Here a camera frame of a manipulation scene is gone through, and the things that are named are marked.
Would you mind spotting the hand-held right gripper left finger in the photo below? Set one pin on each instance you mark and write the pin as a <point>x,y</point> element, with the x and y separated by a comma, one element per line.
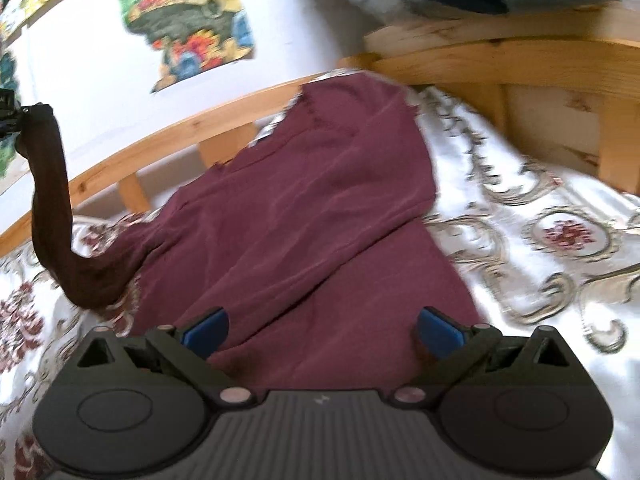
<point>207,332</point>

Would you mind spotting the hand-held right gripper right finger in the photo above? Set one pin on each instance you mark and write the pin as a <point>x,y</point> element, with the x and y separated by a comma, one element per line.
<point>437,332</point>

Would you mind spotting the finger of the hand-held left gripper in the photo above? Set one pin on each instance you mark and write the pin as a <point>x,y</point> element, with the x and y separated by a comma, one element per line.
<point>11,120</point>

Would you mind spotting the maroon sweater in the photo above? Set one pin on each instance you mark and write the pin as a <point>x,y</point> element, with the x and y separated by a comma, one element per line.
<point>300,210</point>

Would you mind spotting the white floral bedspread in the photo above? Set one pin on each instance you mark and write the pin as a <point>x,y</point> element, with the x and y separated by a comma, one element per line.
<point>550,285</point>

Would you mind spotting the colourful floral wall poster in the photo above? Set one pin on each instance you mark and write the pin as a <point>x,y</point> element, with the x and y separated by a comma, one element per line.
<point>190,20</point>

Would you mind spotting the wooden bed frame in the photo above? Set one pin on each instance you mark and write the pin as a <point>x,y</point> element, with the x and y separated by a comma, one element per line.
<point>475,60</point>

